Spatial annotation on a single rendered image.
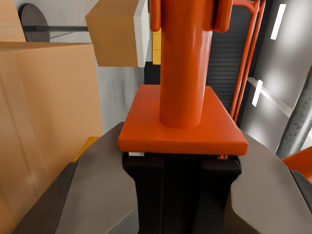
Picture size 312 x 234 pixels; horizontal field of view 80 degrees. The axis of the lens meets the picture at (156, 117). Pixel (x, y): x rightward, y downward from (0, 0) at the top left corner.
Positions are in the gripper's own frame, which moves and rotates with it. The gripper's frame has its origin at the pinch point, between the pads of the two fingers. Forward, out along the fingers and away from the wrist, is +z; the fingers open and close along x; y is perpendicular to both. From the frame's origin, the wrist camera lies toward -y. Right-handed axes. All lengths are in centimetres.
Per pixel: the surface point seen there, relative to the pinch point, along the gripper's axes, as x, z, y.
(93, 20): -53, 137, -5
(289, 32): 494, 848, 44
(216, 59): 274, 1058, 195
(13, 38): -66, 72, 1
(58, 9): -122, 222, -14
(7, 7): -66, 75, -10
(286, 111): 466, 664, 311
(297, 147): 383, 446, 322
